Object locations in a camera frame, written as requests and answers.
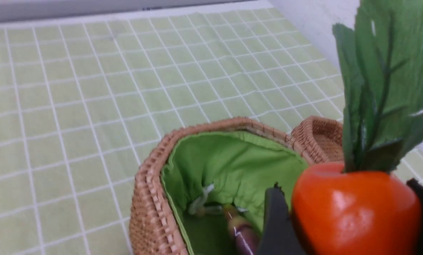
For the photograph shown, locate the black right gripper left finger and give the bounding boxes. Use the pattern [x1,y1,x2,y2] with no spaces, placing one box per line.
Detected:
[256,182,306,255]

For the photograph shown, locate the purple toy eggplant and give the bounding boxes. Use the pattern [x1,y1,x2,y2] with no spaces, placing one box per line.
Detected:
[222,204,260,255]

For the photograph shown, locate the orange toy carrot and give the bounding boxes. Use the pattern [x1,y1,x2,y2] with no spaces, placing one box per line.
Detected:
[291,0,423,255]

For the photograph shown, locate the woven wicker basket green lining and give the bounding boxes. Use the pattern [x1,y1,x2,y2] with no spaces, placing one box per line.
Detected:
[129,117,309,255]

